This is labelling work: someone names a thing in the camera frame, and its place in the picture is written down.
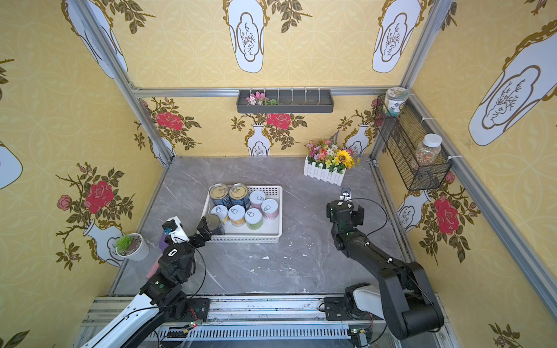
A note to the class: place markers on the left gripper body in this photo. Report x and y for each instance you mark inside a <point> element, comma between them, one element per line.
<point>196,235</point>

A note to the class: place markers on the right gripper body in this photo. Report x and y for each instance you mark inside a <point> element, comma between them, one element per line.
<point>343,205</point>

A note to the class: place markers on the yellow label white-lid can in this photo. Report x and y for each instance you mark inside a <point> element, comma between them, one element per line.
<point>222,212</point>

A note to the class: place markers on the white perforated plastic basket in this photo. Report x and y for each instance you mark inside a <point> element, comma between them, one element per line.
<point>271,230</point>

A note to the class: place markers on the pink label white-lid can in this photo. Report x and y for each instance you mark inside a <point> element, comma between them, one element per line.
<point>270,209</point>

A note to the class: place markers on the orange label white-lid can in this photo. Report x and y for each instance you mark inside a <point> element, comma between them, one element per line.
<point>236,215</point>

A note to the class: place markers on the blue tin can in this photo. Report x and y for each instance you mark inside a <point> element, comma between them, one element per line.
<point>219,194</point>
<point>239,195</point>

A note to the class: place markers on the green label white-lid can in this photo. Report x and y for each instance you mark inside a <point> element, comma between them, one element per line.
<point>254,219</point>

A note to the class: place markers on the dark tomato tin can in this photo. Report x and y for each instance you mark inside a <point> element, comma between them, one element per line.
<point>214,225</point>

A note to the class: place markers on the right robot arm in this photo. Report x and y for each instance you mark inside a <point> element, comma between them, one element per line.
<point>407,301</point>

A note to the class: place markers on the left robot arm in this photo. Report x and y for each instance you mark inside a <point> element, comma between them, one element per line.
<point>162,299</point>

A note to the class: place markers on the small potted green plant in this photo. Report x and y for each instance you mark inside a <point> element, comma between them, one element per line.
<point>132,246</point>

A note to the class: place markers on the flower box white fence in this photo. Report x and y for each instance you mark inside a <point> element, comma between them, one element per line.
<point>327,161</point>

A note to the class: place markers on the plastic jar white lid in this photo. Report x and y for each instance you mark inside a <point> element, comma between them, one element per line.
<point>427,150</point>

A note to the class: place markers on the glass jar green label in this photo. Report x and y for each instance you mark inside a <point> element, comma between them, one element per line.
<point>395,100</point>

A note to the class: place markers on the pink flowers on shelf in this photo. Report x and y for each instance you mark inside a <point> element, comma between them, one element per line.
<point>259,98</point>

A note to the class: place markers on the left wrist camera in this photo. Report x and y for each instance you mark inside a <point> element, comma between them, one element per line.
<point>174,231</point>

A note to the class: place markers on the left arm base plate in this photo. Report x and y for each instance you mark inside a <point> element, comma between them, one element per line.
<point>197,309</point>

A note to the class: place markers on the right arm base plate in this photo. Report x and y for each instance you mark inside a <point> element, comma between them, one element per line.
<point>340,308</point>

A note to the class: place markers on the black wire wall basket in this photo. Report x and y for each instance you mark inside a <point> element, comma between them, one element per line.
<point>401,136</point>

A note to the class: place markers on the grey wall shelf tray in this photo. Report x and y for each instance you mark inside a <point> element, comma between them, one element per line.
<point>291,100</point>

